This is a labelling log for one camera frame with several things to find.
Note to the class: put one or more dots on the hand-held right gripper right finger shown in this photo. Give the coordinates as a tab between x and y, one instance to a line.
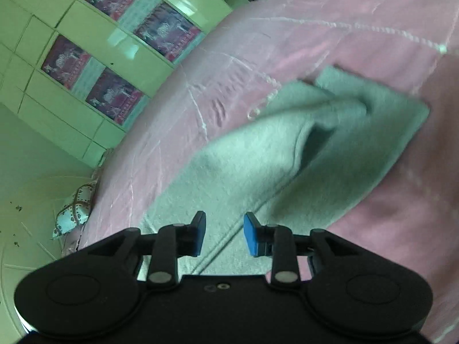
251	237

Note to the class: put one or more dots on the patterned white pillow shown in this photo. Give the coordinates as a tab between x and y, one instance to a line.
73	211

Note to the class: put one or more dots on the white wardrobe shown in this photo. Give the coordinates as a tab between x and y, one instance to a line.
46	122

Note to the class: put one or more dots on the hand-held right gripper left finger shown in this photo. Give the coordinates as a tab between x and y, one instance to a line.
200	235

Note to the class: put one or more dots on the pink quilted blanket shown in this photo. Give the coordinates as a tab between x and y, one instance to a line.
322	25

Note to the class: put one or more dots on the grey-green towel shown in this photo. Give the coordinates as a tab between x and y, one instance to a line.
251	157

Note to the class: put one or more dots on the white round headboard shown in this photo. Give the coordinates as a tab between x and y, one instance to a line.
32	222

